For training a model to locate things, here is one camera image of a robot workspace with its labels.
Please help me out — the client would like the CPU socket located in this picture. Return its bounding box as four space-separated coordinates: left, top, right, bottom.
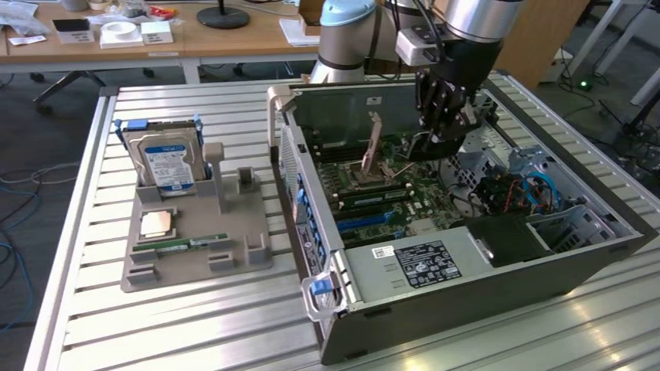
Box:
348 158 399 191

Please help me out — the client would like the white cube box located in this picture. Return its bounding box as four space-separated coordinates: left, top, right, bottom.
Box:
139 21 175 46

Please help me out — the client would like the wooden desk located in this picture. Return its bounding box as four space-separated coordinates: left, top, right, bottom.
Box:
0 0 187 84
183 0 465 84

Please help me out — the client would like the blue wire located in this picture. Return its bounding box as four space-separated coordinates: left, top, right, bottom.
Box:
521 172 564 214

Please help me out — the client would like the white desk frame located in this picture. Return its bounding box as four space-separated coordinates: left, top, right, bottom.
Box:
567 0 660 105

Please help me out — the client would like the grey metal disk bay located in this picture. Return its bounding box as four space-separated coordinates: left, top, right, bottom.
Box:
525 203 620 254

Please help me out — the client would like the green motherboard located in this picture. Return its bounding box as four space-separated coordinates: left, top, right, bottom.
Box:
303 131 465 250

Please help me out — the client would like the open dark PC case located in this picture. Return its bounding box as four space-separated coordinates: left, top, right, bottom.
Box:
267 75 660 366

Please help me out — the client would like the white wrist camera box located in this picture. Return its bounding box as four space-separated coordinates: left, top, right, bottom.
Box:
395 26 444 66

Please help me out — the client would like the blue disk caddy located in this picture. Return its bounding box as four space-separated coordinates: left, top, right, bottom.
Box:
113 114 213 194

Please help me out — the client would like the black round lamp base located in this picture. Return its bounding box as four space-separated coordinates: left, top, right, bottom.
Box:
196 0 252 30

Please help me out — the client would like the black camera cable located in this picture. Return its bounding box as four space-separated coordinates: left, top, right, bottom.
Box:
380 0 453 65

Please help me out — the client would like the black graphics card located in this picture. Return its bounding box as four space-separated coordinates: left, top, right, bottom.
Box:
359 111 463 182

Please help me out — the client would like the wooden cabinet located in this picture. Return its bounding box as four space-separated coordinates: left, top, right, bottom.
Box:
493 0 592 88

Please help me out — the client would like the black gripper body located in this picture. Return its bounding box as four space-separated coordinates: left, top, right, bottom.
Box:
431 38 505 117

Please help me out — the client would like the red wire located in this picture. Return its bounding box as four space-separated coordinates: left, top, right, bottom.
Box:
503 178 519 213

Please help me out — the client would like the hard disk with blue label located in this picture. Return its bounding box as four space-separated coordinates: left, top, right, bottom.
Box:
127 130 200 194

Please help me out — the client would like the perforated metal drive cage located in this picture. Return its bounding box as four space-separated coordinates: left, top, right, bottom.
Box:
443 92 516 194

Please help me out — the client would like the blue floor cable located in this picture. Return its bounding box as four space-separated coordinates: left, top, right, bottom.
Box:
0 181 40 332

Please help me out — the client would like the clear plastic bag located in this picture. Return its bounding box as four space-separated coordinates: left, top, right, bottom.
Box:
0 0 51 35

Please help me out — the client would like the white paper stack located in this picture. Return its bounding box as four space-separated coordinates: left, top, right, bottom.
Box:
280 17 324 47

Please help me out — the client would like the grey power supply unit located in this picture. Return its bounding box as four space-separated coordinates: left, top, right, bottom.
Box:
344 226 491 305

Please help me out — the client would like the white box with black top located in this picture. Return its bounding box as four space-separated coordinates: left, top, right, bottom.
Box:
52 18 96 45

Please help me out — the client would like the white tape roll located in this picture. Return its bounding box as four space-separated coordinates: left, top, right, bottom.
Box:
101 21 136 36

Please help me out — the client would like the RAM stick with white label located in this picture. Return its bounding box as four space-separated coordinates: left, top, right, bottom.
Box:
337 189 415 211

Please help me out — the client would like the brown cardboard box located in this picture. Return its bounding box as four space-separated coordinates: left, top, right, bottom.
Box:
299 0 324 27

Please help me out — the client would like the black chair base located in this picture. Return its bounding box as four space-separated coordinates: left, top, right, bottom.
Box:
29 68 156 115

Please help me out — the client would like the silver CPU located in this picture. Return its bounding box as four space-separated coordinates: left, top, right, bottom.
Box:
139 209 175 237

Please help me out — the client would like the grey plastic parts rack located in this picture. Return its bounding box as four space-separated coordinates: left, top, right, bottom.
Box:
120 141 275 294

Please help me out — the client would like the green RAM stick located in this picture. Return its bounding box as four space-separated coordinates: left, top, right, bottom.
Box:
132 233 231 253

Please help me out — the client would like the flat white box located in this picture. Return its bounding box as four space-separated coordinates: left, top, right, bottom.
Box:
99 29 145 50

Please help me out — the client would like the blue expansion slot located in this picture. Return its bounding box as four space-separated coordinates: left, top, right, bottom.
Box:
335 213 393 233

